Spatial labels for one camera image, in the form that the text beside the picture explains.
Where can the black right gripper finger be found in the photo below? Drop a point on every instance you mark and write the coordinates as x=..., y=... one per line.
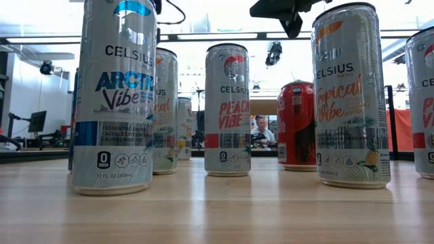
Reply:
x=293, y=25

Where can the black overhead beam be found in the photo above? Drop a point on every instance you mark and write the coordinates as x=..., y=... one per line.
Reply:
x=261, y=35

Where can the orange panel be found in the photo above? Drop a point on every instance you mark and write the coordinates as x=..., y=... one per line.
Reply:
x=405, y=130

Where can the black monitor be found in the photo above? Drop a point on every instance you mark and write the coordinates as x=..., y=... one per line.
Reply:
x=38, y=121

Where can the Celsius Arctic Vibe can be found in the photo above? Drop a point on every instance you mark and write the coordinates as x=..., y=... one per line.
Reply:
x=115, y=135

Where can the Celsius Peach Vibe can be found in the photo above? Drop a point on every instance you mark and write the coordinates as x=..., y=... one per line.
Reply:
x=424, y=135
x=227, y=135

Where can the wooden shelf black legs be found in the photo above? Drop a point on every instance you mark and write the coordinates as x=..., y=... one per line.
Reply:
x=264, y=106

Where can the red cola can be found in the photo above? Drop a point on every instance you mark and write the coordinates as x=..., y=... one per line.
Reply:
x=295, y=128

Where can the person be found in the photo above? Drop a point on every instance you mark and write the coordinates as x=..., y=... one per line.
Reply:
x=261, y=132

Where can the Celsius Tropical Vibe can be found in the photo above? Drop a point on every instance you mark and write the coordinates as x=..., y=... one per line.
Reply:
x=184, y=135
x=166, y=118
x=349, y=135

